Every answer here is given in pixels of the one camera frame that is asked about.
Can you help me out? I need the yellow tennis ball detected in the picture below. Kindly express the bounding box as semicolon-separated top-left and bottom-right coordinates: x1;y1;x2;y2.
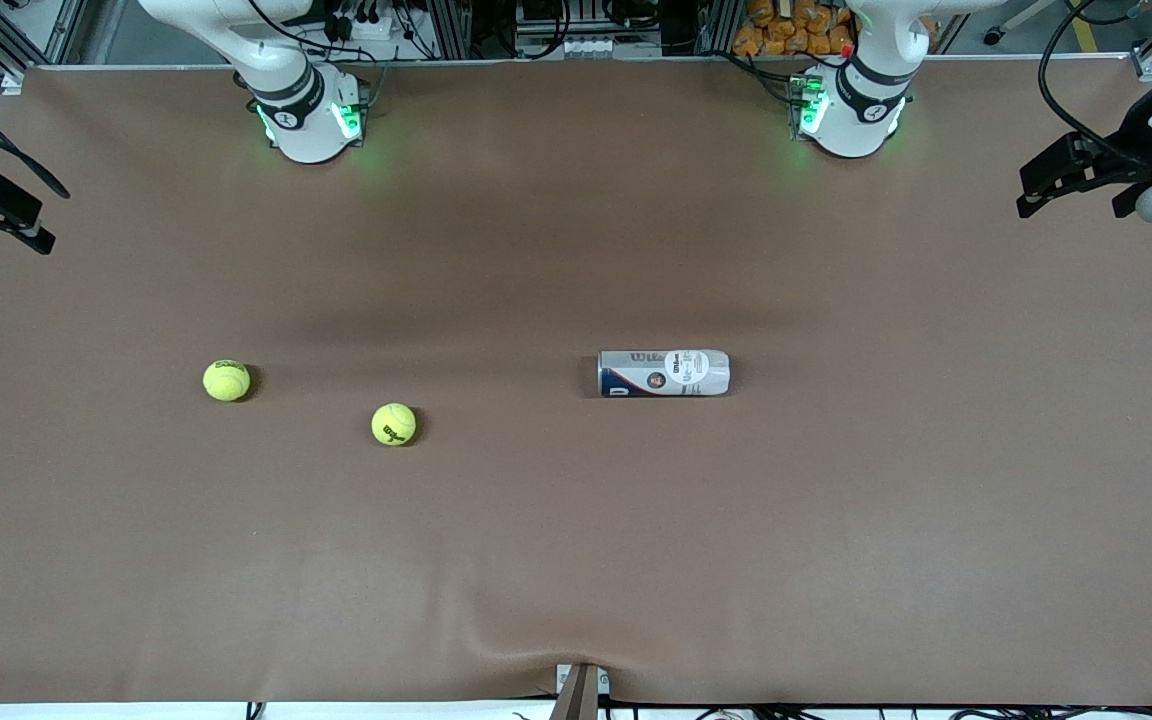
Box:
370;402;418;448
202;359;252;403

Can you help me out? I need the clear tennis ball can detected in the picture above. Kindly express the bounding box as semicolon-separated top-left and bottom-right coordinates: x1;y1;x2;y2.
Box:
597;349;732;399

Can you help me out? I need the grey chair leg with caster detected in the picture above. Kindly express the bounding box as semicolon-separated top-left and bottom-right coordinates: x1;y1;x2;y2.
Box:
981;0;1059;47

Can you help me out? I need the orange packaged snacks pile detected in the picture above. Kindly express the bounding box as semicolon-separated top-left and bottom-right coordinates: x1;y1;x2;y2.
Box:
733;0;855;58

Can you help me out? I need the white power strip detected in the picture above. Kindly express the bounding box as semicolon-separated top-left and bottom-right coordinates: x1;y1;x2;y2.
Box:
328;8;399;43

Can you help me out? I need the white terminal block row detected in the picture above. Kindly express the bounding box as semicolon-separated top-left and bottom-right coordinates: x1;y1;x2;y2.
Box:
514;35;664;61

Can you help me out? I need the brown table mat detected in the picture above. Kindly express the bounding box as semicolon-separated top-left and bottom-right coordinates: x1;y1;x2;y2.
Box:
0;55;1152;706

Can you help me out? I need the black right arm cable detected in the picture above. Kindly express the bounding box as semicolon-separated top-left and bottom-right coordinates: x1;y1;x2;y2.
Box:
0;80;72;201

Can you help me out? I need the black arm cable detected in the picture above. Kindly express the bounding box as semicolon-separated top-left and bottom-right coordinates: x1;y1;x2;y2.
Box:
0;80;72;201
1038;0;1152;166

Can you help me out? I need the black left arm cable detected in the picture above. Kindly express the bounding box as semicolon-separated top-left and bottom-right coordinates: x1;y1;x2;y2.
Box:
1038;0;1152;166

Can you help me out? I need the aluminium frame upright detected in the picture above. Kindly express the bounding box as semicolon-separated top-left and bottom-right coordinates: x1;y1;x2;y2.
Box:
424;0;474;61
701;0;740;56

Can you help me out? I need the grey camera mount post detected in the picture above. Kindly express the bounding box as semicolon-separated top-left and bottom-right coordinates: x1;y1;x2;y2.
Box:
555;663;610;720

